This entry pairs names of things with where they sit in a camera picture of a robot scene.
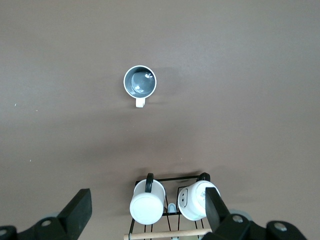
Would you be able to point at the grey-inside white mug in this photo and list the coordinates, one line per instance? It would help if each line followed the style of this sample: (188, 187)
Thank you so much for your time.
(140, 81)

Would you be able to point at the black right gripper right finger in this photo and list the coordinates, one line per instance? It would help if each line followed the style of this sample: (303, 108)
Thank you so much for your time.
(217, 217)

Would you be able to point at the white mug with face print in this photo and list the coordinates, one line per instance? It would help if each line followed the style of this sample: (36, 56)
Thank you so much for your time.
(190, 203)

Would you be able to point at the grey rack hook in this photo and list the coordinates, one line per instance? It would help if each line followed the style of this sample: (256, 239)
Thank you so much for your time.
(171, 208)

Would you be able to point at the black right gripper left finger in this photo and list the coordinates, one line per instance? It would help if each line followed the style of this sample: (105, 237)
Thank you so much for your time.
(72, 215)

